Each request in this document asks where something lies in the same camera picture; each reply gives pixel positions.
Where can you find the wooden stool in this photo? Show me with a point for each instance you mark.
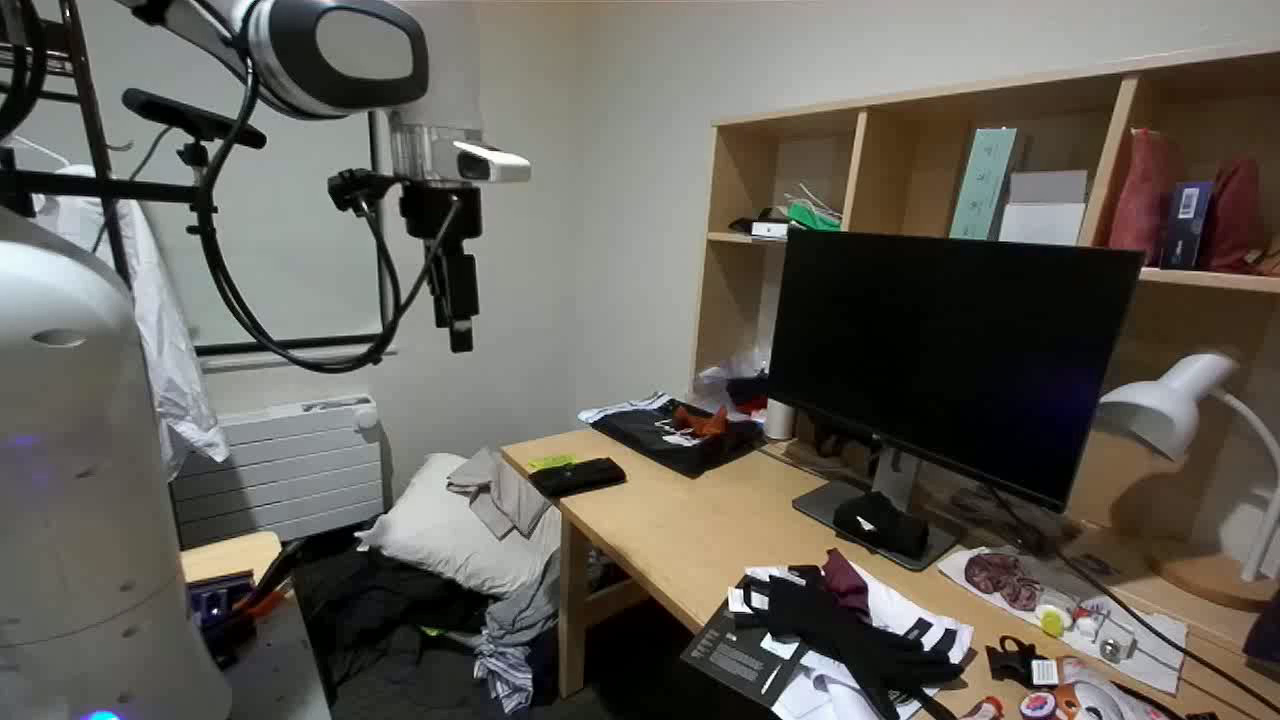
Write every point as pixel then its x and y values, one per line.
pixel 224 553

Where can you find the wooden shelf unit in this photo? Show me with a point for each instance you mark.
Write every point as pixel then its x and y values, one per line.
pixel 904 172

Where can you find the white radiator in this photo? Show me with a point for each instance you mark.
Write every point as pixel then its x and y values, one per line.
pixel 294 466

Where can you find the dark clothes heap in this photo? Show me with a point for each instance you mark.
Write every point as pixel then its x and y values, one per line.
pixel 375 600

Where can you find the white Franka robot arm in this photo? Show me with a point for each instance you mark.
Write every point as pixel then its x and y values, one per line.
pixel 80 466

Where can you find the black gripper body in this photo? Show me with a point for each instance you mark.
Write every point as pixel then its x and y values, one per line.
pixel 443 221

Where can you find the white cylindrical holder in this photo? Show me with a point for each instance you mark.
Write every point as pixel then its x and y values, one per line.
pixel 776 422

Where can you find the white hanging cloth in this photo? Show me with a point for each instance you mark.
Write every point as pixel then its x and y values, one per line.
pixel 181 375

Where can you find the clear plastic bag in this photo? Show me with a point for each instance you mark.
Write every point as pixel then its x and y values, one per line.
pixel 720 375

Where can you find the black booklet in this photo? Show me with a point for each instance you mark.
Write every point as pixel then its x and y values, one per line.
pixel 740 659

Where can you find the white flat box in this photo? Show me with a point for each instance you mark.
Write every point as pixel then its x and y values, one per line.
pixel 769 231

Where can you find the printed paper sheet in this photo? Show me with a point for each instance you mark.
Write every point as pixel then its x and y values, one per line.
pixel 1134 646

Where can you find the dark box with purple lights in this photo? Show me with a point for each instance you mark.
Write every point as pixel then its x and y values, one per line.
pixel 213 613

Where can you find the green plastic item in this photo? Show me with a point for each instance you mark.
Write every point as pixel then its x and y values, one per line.
pixel 808 212

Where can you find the black stereo camera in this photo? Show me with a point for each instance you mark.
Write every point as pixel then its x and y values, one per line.
pixel 193 119

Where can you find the black printed plastic bag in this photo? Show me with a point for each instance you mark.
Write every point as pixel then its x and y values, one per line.
pixel 665 449

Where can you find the black window frame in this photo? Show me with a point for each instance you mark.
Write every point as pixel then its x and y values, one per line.
pixel 294 344

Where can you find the small black device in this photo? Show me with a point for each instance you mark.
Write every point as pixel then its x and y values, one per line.
pixel 585 479

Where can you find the orange crumpled wrapper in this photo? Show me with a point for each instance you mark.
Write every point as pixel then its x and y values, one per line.
pixel 701 422

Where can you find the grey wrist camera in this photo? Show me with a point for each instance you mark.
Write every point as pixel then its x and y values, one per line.
pixel 484 163

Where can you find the grey clothes heap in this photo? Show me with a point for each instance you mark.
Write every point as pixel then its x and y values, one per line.
pixel 515 643

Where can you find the teal book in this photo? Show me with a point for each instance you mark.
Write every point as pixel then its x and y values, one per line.
pixel 985 187

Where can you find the light wooden desk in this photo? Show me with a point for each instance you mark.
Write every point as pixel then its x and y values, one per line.
pixel 572 613

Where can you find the white pillow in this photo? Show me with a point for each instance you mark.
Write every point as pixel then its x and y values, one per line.
pixel 427 535

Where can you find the dark red bag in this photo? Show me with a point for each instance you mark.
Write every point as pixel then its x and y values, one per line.
pixel 1236 217

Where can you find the white desk lamp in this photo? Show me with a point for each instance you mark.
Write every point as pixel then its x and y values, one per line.
pixel 1164 407

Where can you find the small black clip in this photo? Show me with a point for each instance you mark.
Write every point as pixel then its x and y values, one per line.
pixel 1019 661

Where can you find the yellow-green ball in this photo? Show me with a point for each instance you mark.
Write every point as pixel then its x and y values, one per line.
pixel 1054 621

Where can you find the dark blue box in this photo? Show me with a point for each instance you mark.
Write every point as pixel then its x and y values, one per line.
pixel 1187 224

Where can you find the maroon cloth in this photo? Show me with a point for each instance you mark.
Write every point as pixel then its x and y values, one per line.
pixel 845 583

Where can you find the black computer monitor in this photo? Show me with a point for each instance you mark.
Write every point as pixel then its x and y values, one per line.
pixel 955 355

